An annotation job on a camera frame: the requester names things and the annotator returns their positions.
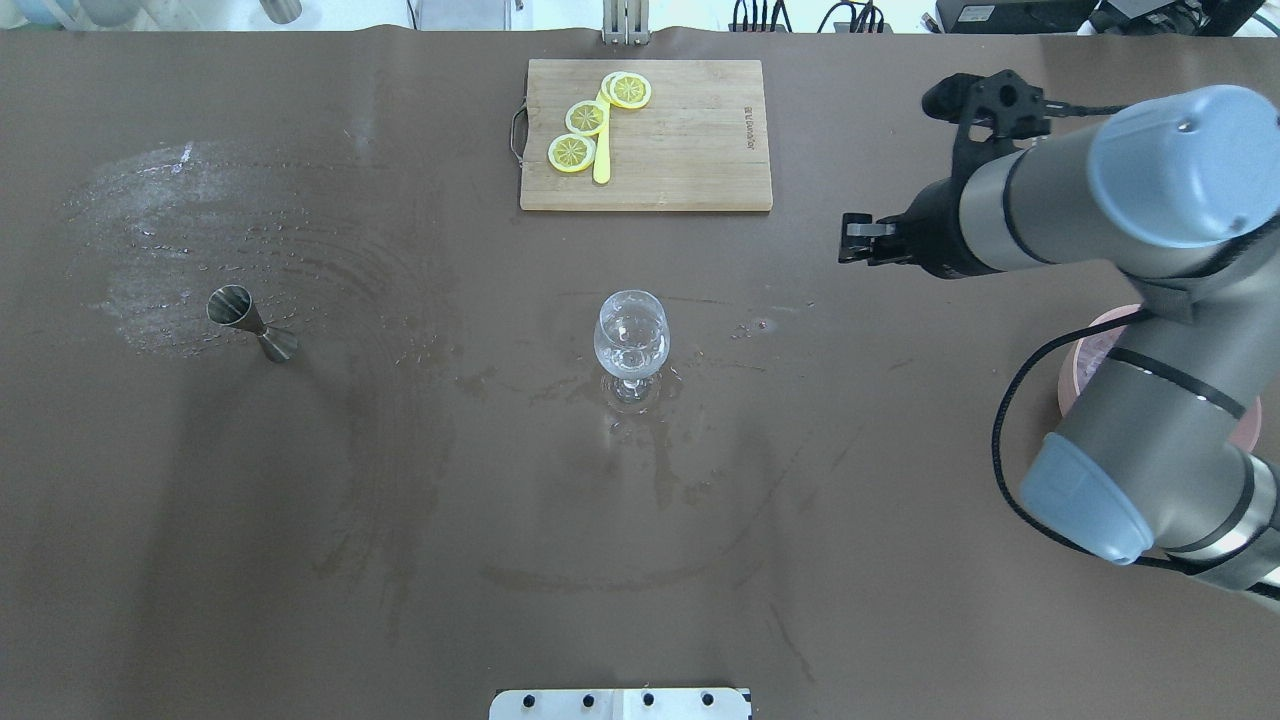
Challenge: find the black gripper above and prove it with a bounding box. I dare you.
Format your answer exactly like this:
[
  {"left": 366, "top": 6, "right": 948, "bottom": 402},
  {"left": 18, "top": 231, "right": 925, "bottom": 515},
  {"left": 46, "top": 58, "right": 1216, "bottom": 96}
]
[{"left": 838, "top": 179, "right": 998, "bottom": 281}]

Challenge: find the steel cocktail jigger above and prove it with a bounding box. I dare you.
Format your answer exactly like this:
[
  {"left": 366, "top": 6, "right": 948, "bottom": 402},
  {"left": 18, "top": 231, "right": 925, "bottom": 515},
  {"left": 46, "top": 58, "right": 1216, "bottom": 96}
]
[{"left": 206, "top": 284, "right": 300, "bottom": 363}]

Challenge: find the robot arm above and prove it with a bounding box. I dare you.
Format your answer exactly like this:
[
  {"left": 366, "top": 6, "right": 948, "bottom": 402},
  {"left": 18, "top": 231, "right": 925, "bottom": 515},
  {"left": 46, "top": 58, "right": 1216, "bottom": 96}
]
[{"left": 838, "top": 70, "right": 1277, "bottom": 603}]

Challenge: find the clear wine glass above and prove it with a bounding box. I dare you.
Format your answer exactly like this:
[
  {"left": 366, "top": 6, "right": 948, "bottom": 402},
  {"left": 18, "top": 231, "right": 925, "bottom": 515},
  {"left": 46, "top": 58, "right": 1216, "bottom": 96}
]
[{"left": 593, "top": 290, "right": 671, "bottom": 404}]

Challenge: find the clear ice cubes pile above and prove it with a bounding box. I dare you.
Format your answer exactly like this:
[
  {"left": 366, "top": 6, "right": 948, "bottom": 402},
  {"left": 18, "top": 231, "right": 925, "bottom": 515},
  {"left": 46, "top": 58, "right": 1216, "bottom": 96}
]
[{"left": 1071, "top": 329, "right": 1123, "bottom": 393}]

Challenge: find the pink bowl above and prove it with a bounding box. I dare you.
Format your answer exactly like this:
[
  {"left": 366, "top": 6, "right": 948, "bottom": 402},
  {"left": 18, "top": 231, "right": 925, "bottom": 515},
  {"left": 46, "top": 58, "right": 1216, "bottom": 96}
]
[{"left": 1059, "top": 304, "right": 1262, "bottom": 460}]

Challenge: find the wooden cutting board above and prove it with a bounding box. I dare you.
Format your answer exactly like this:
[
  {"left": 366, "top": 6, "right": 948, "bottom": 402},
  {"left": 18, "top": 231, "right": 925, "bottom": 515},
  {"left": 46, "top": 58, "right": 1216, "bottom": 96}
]
[{"left": 520, "top": 59, "right": 774, "bottom": 211}]

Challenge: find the hidden far lemon slice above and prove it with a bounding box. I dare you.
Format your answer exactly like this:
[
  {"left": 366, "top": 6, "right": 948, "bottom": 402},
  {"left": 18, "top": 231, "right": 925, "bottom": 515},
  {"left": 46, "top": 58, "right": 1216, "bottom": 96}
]
[{"left": 600, "top": 70, "right": 620, "bottom": 102}]

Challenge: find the middle lemon slice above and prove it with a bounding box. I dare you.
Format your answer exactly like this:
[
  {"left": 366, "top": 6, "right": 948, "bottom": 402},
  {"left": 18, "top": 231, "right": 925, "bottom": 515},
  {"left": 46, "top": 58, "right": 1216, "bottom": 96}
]
[{"left": 564, "top": 99, "right": 611, "bottom": 138}]

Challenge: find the brown table mat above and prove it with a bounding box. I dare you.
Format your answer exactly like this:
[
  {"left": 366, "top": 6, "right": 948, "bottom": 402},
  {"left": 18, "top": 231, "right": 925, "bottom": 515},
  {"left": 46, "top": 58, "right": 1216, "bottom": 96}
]
[{"left": 1, "top": 26, "right": 1277, "bottom": 719}]

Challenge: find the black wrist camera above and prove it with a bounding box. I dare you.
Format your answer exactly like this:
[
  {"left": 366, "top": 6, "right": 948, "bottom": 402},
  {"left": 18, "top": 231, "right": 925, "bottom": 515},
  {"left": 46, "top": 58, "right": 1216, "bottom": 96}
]
[{"left": 922, "top": 70, "right": 1052, "bottom": 140}]

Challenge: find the lemon slice near handle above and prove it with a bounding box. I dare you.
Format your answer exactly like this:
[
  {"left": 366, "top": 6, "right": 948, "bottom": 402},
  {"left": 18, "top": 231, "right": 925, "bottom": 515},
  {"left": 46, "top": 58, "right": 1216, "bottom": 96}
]
[{"left": 547, "top": 133, "right": 596, "bottom": 174}]

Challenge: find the aluminium frame post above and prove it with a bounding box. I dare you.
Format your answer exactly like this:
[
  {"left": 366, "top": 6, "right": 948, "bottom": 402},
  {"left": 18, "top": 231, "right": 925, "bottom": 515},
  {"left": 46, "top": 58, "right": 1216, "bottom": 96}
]
[{"left": 602, "top": 0, "right": 652, "bottom": 46}]

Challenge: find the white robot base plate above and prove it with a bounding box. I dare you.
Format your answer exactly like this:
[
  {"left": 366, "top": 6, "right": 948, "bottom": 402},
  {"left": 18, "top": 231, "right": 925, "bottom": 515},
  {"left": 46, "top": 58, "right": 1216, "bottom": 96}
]
[{"left": 488, "top": 687, "right": 754, "bottom": 719}]

